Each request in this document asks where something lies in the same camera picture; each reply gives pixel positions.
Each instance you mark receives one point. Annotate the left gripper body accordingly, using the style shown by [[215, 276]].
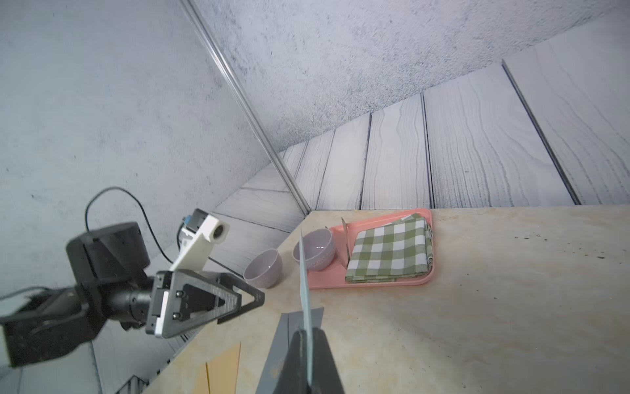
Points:
[[108, 264]]

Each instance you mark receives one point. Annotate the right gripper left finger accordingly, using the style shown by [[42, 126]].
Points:
[[293, 378]]

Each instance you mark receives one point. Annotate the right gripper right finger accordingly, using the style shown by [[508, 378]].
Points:
[[325, 379]]

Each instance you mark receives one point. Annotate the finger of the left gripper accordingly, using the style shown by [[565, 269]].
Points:
[[184, 300]]

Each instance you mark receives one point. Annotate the light blue envelope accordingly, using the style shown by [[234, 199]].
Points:
[[307, 314]]

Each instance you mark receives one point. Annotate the grey envelope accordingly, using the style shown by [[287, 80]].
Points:
[[288, 325]]

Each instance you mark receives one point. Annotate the yellow envelope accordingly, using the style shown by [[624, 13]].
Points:
[[220, 374]]

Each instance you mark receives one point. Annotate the lilac bowl on table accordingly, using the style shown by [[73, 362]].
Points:
[[265, 270]]

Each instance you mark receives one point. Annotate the pink tray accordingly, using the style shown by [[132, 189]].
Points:
[[334, 276]]

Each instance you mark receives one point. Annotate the lilac bowl on tray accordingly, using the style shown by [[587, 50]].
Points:
[[319, 249]]

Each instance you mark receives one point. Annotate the green checkered cloth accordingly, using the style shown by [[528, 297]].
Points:
[[399, 250]]

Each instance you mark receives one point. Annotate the wooden stick on tray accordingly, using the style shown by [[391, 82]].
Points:
[[346, 240]]

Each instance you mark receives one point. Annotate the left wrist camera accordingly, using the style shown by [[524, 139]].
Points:
[[201, 231]]

